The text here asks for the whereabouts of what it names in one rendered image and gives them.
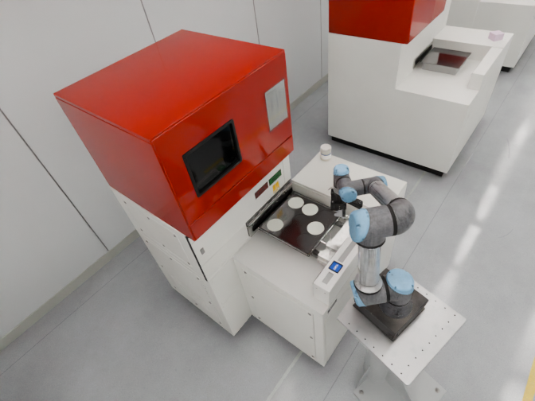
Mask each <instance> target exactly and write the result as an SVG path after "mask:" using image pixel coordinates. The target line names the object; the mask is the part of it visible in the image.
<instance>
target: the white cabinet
mask: <svg viewBox="0 0 535 401"><path fill-rule="evenodd" d="M395 237H396V236H390V237H386V241H385V244H384V245H383V246H382V247H381V261H380V273H381V272H382V271H383V270H384V269H385V268H387V266H388V265H389V262H390V258H391V254H392V248H393V244H394V240H395ZM233 260H234V263H235V265H236V269H237V272H238V274H239V276H240V280H241V283H242V286H243V288H244V292H245V295H246V298H247V300H248V304H249V307H250V310H251V312H252V315H253V316H254V317H256V318H257V319H259V320H260V321H262V322H263V323H264V324H265V325H267V326H268V327H270V328H271V329H273V330H274V331H275V332H277V333H278V334H279V335H280V336H282V337H284V338H285V339H286V340H288V341H289V342H291V343H292V344H293V345H294V346H296V347H297V348H299V349H300V350H302V351H303V352H304V353H306V354H307V355H308V356H310V357H311V358H312V359H314V360H315V361H317V362H318V363H320V364H321V365H322V366H323V367H324V366H325V365H326V362H327V361H328V360H329V358H330V357H331V355H332V353H333V352H334V350H335V349H336V347H337V346H338V344H339V342H340V341H341V339H342V338H343V336H344V335H345V333H346V331H347V328H346V327H345V326H344V325H343V324H342V323H341V322H340V321H339V320H338V316H339V315H340V313H341V312H342V310H343V309H344V307H345V305H346V303H347V302H348V301H349V299H350V297H351V295H352V294H353V292H352V289H351V286H350V281H352V280H354V279H355V276H356V275H357V274H358V266H357V267H356V269H355V270H354V272H353V273H352V274H351V276H350V277H349V279H348V280H347V282H346V284H345V285H344V286H343V287H342V289H341V290H340V292H339V293H338V295H337V296H336V298H335V299H334V300H333V302H332V303H331V305H330V306H329V308H328V309H327V311H326V312H325V313H324V314H323V316H322V315H321V314H320V313H317V312H316V311H314V310H313V309H311V308H310V307H308V306H306V305H305V304H303V303H302V302H301V301H299V300H297V299H296V298H294V297H292V296H291V295H289V294H288V293H286V292H285V291H283V290H281V289H280V288H279V287H277V286H275V285H274V284H272V283H271V282H269V281H268V280H266V279H265V278H263V277H261V276H259V275H258V274H257V273H255V272H254V271H252V270H250V269H248V268H247V267H246V266H244V265H243V264H241V263H239V262H237V261H236V260H235V259H233Z"/></svg>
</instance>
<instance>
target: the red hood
mask: <svg viewBox="0 0 535 401"><path fill-rule="evenodd" d="M53 94H54V96H55V98H56V100H57V102H58V103H59V104H60V106H61V108H62V110H63V112H64V113H65V114H66V116H67V118H68V120H69V121H70V123H71V124H72V126H73V127H74V129H75V131H76V132H77V134H78V135H79V137H80V139H81V141H82V142H83V144H84V145H85V147H86V148H87V150H88V152H89V153H90V155H91V156H92V158H93V160H94V161H95V163H96V164H97V166H98V167H99V169H100V171H101V173H102V174H103V176H104V177H105V179H106V181H107V183H108V184H109V185H110V186H111V187H112V188H113V189H115V190H117V191H118V192H120V193H122V194H123V195H124V196H125V197H127V198H129V199H130V200H132V201H134V202H135V203H136V204H138V205H140V206H141V207H143V208H144V209H146V210H147V211H148V212H150V213H152V214H153V215H155V216H156V217H158V218H159V219H161V220H163V221H164V222H166V223H167V224H168V225H170V226H171V227H173V228H175V229H176V230H178V231H179V232H180V233H182V234H183V235H185V236H187V237H189V238H190V239H191V240H193V241H194V242H195V241H196V240H197V239H199V238H200V237H201V236H202V235H203V234H204V233H205V232H206V231H207V230H208V229H210V228H211V227H212V226H213V225H214V224H215V223H216V222H217V221H218V220H219V219H220V218H221V217H222V216H223V215H224V214H225V213H226V212H227V211H228V210H229V209H230V208H232V207H233V206H234V205H235V204H236V203H237V202H238V201H239V200H240V199H241V198H242V197H244V196H245V195H246V194H247V193H248V192H249V191H250V190H251V189H252V188H253V187H255V186H256V185H257V184H258V183H259V182H260V181H261V180H262V179H263V178H264V177H265V176H267V175H268V174H269V173H270V172H271V171H272V170H273V169H274V168H275V167H276V166H277V165H278V164H279V163H280V162H281V161H282V160H283V159H284V158H285V157H286V156H287V155H289V154H290V153H291V152H292V151H293V150H294V146H293V137H292V128H291V110H290V101H289V92H288V82H287V66H286V56H285V51H284V49H279V48H274V47H270V46H266V45H258V44H254V43H250V42H246V41H238V40H234V39H230V38H225V37H218V36H213V35H209V34H205V33H198V32H194V31H189V30H185V29H181V30H179V31H177V32H176V33H173V34H171V35H169V36H168V37H165V38H163V39H161V40H160V41H157V42H155V43H153V44H152V45H149V46H147V47H146V48H144V49H141V50H139V51H138V52H136V53H133V54H131V55H130V56H127V57H125V58H123V59H122V60H119V61H117V62H115V63H114V64H111V65H109V66H107V67H106V68H103V69H101V70H99V71H98V72H95V73H93V74H91V75H90V76H87V77H85V78H83V79H82V80H79V81H77V82H75V83H74V84H71V85H69V86H67V87H65V88H62V89H61V90H59V91H56V92H54V93H53Z"/></svg>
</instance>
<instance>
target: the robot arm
mask: <svg viewBox="0 0 535 401"><path fill-rule="evenodd" d="M349 172H350V171H349V166H347V165H345V164H338V165H336V166H335V167H334V171H333V175H334V188H333V189H331V192H330V195H331V201H330V211H335V212H337V213H335V214H334V215H335V216H338V217H341V218H342V219H343V220H344V219H345V218H346V203H347V204H350V205H352V206H354V207H355V208H358V210H354V211H352V212H351V213H350V217H349V231H350V237H351V239H352V241H354V242H355V243H356V244H357V245H358V274H357V275H356V276H355V279H354V280H352V281H350V286H351V289H352V292H353V296H354V299H355V302H356V304H357V306H371V305H376V304H379V306H380V308H381V311H382V312H383V313H384V314H385V315H387V316H389V317H391V318H395V319H401V318H405V317H407V316H408V315H409V314H410V313H411V312H412V307H413V302H412V292H413V291H414V285H415V283H414V279H413V277H412V276H411V275H410V274H409V273H408V272H407V271H405V270H403V269H399V268H395V269H392V270H390V271H389V272H388V273H387V274H386V275H381V276H380V275H379V274H380V261H381V247H382V246H383V245H384V244H385V241H386V237H390V236H398V235H400V234H403V233H405V232H406V231H407V230H408V229H409V228H410V227H411V226H412V225H413V223H414V220H415V217H416V212H415V209H414V207H413V205H412V204H411V203H410V202H409V201H408V200H407V199H405V198H403V197H399V196H398V195H397V194H395V193H394V192H393V191H392V190H391V189H390V188H389V187H388V183H387V180H386V179H385V176H375V177H368V178H363V179H359V180H355V181H351V179H350V174H349ZM365 194H371V195H372V196H373V197H374V199H375V200H376V201H377V202H378V203H379V204H380V206H375V207H371V208H362V207H363V201H362V200H359V199H357V196H360V195H365Z"/></svg>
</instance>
